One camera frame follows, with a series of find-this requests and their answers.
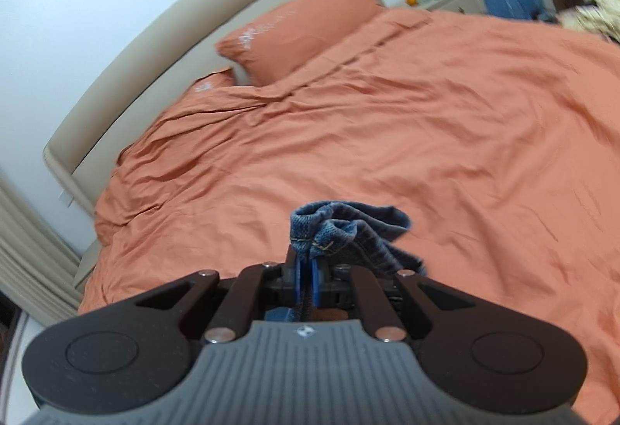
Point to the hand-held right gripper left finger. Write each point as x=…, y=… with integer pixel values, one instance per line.
x=297, y=282

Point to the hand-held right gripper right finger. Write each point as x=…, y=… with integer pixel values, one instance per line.
x=315, y=282

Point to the blue denim pants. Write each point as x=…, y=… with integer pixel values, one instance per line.
x=368, y=231

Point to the orange duvet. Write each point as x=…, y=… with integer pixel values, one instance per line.
x=387, y=129

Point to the large orange embroidered pillow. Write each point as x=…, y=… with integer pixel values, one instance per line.
x=300, y=28

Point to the beige pleated curtain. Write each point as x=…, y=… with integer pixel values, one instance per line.
x=29, y=241

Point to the beige upholstered headboard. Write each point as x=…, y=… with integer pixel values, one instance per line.
x=160, y=32

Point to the cream fluffy bundle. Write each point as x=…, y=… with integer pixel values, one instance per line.
x=596, y=13

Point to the white wall socket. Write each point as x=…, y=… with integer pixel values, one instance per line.
x=66, y=198

